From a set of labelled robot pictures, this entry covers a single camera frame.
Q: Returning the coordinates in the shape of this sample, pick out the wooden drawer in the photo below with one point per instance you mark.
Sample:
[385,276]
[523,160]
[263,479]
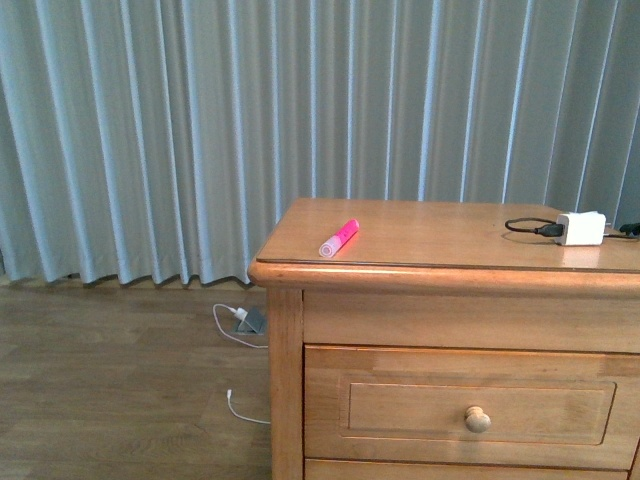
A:
[333,469]
[547,409]

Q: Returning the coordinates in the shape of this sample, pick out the white wall charger plug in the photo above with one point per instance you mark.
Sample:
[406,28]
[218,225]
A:
[240,314]

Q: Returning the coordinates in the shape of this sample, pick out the wooden lower drawer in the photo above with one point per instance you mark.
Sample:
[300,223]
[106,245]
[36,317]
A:
[333,469]

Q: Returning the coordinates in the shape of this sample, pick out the round wooden drawer knob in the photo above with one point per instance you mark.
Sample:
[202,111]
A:
[477,420]

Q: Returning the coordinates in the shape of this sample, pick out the open grey floor socket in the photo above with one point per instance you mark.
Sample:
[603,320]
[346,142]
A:
[254,324]

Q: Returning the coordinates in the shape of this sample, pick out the white power adapter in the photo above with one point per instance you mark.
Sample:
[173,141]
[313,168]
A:
[581,229]

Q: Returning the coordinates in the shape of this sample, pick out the grey pleated curtain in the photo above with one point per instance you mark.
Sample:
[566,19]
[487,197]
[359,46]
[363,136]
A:
[167,138]

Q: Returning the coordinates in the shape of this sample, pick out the wooden top drawer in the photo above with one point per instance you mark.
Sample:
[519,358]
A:
[547,409]

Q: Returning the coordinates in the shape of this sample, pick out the pink highlighter marker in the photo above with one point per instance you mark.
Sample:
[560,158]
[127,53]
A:
[337,241]

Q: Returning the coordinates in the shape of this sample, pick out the wooden nightstand cabinet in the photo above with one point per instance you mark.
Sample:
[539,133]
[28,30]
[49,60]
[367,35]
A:
[421,275]

